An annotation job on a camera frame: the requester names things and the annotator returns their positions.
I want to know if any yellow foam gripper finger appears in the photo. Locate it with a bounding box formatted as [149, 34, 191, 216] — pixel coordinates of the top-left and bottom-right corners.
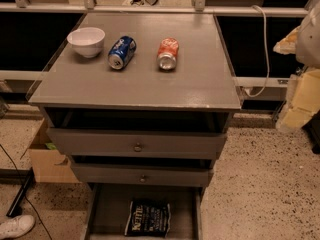
[276, 68, 320, 131]
[273, 27, 299, 55]

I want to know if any blue Kettle chip bag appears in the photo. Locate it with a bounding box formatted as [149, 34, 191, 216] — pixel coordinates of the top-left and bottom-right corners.
[124, 199, 171, 238]

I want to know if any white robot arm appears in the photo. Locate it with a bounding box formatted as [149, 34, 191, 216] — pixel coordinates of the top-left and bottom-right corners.
[273, 2, 320, 132]

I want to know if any grey drawer cabinet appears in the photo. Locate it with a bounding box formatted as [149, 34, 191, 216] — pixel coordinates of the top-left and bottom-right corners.
[30, 13, 241, 240]

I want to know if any grey middle drawer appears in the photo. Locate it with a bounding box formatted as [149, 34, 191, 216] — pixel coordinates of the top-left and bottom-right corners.
[71, 156, 212, 187]

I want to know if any grey drawer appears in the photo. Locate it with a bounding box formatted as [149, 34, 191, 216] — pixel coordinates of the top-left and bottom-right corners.
[80, 184, 203, 240]
[71, 156, 212, 187]
[46, 107, 231, 160]

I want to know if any grey bottom drawer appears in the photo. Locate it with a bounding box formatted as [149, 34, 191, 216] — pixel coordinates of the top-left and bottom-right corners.
[80, 184, 203, 240]

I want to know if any grey top drawer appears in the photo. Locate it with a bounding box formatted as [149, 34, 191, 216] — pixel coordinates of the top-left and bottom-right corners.
[46, 107, 231, 160]

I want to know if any orange soda can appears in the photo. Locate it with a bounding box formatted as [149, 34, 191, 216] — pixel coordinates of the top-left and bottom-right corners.
[157, 38, 179, 70]

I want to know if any blue soda can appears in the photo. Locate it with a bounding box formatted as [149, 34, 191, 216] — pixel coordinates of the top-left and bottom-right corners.
[108, 36, 137, 70]

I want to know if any white ceramic bowl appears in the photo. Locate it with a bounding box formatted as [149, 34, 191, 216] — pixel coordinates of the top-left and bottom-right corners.
[67, 27, 105, 58]

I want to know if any cardboard box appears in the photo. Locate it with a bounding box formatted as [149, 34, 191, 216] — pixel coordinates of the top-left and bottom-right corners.
[28, 120, 79, 183]

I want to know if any black floor bar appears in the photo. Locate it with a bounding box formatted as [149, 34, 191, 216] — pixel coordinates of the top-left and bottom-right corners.
[6, 169, 34, 218]

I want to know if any white sneaker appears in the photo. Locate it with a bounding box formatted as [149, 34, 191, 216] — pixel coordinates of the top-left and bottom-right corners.
[0, 215, 35, 240]

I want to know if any white cable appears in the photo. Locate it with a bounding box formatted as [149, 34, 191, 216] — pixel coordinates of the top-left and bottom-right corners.
[243, 4, 271, 99]

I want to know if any metal railing frame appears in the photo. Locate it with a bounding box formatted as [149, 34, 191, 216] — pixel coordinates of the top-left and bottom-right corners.
[0, 0, 320, 102]

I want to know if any black floor cable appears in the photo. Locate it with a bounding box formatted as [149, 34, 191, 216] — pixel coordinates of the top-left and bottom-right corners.
[0, 143, 54, 240]

